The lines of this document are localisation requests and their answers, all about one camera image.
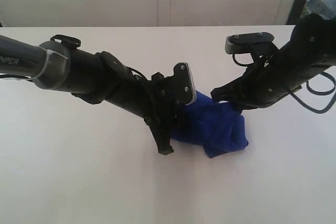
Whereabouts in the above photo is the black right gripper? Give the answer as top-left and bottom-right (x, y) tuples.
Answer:
(211, 61), (278, 114)

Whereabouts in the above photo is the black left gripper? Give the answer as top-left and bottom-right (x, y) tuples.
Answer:
(125, 66), (184, 155)

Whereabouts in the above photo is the blue towel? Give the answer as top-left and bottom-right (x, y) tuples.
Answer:
(171, 91), (249, 158)

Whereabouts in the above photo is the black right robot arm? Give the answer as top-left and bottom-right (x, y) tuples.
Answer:
(211, 14), (335, 114)

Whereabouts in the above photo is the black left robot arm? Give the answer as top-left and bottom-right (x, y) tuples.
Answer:
(1, 35), (177, 155)

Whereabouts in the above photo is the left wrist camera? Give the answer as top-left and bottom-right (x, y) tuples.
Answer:
(172, 62), (197, 105)

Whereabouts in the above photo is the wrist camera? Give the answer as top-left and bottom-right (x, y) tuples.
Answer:
(225, 32), (274, 55)
(172, 62), (197, 105)

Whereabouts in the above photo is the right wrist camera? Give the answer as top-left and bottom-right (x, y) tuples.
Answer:
(225, 32), (274, 55)

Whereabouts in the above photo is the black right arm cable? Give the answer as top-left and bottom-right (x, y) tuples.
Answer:
(288, 71), (336, 114)

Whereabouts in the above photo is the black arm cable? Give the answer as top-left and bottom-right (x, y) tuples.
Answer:
(288, 71), (336, 114)
(49, 34), (81, 49)

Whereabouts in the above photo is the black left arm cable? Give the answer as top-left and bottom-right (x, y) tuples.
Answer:
(49, 34), (81, 49)

